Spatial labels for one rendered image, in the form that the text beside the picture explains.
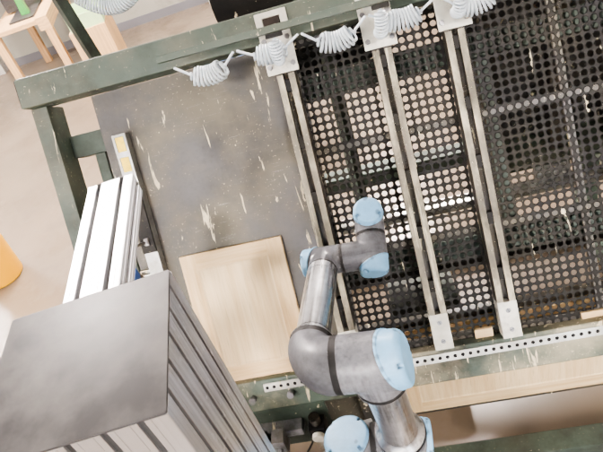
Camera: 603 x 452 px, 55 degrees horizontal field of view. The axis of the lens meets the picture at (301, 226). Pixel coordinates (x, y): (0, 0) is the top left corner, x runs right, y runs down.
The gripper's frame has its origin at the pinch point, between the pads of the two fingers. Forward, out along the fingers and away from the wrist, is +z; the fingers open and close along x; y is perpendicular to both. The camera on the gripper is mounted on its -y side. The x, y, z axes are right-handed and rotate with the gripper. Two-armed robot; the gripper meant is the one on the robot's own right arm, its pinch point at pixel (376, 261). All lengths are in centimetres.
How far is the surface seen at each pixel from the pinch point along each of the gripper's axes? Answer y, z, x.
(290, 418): -30, 49, 45
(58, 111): 85, -11, 88
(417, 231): 8.6, 9.6, -16.5
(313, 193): 29.3, 1.3, 11.7
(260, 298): 8.4, 24.8, 40.7
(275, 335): -4, 32, 40
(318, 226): 19.9, 6.7, 13.7
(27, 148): 360, 335, 298
